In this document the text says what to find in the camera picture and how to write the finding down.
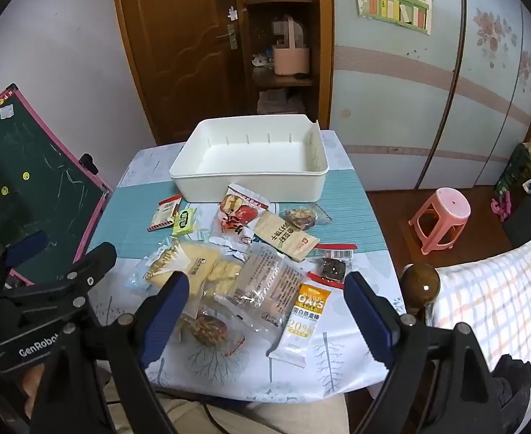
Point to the plain yellow pastry bag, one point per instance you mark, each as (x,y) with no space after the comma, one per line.
(222,275)

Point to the labelled yellow pastry bag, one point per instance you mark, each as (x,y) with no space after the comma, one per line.
(175,260)

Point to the dark bag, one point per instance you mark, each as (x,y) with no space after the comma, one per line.
(523,221)

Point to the red white small packet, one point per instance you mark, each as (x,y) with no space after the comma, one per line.
(163,213)

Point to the large clear biscuit packet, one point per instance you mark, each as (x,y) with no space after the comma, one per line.
(265,287)

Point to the dark cake packet red edges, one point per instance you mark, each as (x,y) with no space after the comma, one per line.
(333,267)

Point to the floral sliding door wardrobe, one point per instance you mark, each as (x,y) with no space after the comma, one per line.
(428,99)

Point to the green cardboard box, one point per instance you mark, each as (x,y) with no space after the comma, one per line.
(516,172)

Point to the pink plastic toy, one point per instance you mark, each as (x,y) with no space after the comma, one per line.
(500,205)

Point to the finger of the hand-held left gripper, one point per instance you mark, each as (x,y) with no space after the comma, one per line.
(89,266)
(26,246)

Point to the white red fruit chips bag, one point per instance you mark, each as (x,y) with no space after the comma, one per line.
(238,210)

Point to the white yellow oat bar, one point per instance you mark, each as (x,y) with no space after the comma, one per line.
(299,325)

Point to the pink plastic stool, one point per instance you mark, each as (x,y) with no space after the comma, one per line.
(446,203)

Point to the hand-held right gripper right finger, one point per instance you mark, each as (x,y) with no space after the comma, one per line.
(373,321)

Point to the white door hook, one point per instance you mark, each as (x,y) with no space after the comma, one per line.
(232,12)

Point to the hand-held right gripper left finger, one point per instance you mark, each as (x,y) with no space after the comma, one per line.
(166,314)

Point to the black easel knob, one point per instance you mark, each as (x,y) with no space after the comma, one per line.
(89,163)

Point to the beige cracker packet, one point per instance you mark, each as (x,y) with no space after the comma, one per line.
(288,237)

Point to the wooden corner shelf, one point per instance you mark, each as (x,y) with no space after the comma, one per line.
(283,82)

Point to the wooden bedpost ball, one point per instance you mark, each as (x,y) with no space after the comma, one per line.
(421,285)

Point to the person's beige trousers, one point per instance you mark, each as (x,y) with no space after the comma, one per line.
(270,416)

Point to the green small packet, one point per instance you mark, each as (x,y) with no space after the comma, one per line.
(184,222)

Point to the clear nut cluster packet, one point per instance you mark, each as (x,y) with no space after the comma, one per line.
(209,330)

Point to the green chalkboard pink frame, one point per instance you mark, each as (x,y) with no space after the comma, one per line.
(35,176)

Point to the clear mixed nut packet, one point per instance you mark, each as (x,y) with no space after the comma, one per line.
(302,219)

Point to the white plastic storage bin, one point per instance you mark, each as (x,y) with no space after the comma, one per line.
(247,153)

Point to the checked bed blanket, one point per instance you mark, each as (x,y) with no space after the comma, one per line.
(495,289)

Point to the brown wooden door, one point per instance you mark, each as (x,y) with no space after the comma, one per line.
(179,54)

